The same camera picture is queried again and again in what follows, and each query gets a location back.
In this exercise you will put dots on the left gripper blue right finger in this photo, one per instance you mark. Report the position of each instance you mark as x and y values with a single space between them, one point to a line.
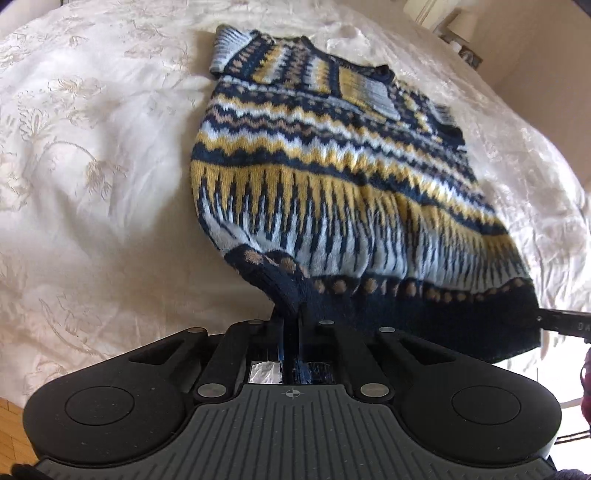
327 352

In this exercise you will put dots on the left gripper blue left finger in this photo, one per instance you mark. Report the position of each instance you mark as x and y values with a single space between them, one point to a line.
247 353

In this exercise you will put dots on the navy yellow patterned knit sweater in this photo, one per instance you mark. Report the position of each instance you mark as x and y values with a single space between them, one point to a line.
345 194

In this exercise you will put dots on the cream embroidered bedspread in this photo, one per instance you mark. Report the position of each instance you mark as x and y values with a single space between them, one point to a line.
101 251

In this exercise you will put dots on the dark framed photo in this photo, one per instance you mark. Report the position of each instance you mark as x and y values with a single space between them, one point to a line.
471 58

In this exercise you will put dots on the cream bedside lamp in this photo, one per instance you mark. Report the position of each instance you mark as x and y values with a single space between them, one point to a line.
463 25

